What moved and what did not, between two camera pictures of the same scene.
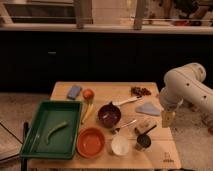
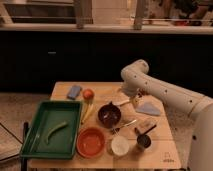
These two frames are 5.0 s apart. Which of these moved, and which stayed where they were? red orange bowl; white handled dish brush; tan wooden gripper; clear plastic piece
Moved: tan wooden gripper
Stayed: red orange bowl; white handled dish brush; clear plastic piece
